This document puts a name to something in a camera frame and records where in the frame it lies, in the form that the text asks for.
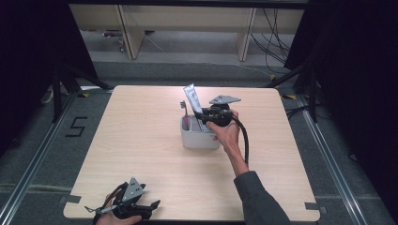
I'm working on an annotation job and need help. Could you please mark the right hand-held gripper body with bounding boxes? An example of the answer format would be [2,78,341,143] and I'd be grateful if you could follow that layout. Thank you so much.
[202,95,242,128]

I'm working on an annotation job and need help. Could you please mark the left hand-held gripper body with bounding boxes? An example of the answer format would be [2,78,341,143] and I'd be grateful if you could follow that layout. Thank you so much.
[111,177,146,219]

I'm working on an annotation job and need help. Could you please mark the pink toothbrush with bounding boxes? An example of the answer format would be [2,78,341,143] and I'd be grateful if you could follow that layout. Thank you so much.
[179,99,191,131]

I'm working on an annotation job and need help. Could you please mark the white toothpaste tube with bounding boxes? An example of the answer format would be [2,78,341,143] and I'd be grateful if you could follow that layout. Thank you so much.
[182,82,209,132]

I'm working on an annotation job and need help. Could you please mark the grey toothbrush holder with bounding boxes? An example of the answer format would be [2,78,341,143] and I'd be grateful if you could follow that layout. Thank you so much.
[179,114,223,150]

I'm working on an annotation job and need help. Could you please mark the person's right hand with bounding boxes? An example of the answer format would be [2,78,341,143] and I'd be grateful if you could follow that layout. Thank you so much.
[206,109,244,158]

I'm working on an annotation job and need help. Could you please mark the person's left hand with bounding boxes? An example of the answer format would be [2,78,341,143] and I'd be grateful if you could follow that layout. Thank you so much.
[95,194,143,225]

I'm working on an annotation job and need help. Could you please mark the dark tape patch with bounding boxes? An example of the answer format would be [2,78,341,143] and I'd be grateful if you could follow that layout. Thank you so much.
[304,202,329,215]
[58,194,83,205]

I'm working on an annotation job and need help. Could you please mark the black metal stand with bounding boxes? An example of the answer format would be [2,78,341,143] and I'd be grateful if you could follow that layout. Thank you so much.
[264,62,319,124]
[51,62,113,124]

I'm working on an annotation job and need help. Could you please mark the small coloured floor clutter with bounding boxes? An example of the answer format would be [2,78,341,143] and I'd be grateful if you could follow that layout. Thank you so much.
[101,30,127,53]

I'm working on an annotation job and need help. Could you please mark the black curtain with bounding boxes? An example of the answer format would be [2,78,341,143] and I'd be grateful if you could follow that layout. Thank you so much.
[0,0,99,158]
[283,0,398,217]

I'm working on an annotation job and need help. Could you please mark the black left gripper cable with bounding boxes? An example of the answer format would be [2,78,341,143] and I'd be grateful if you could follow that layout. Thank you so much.
[99,183,126,218]

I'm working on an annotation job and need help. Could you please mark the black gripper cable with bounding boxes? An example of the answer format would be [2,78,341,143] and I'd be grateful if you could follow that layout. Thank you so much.
[99,183,126,218]
[232,115,251,167]

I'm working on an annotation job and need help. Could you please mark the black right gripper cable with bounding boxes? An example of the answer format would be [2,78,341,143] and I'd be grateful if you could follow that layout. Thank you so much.
[232,115,251,167]

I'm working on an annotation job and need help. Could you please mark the grey cable connector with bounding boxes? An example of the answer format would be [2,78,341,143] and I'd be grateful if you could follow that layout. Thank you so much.
[84,204,111,216]

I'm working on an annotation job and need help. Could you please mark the black floor cable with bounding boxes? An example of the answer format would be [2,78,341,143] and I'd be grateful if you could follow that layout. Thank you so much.
[285,105,312,120]

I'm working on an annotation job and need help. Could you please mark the metal floor rail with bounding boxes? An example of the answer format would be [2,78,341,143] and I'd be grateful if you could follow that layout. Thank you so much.
[295,93,364,225]
[0,90,79,225]

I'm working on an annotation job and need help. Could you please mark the bundle of black cables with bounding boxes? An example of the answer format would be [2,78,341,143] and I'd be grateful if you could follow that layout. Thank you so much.
[250,8,294,75]

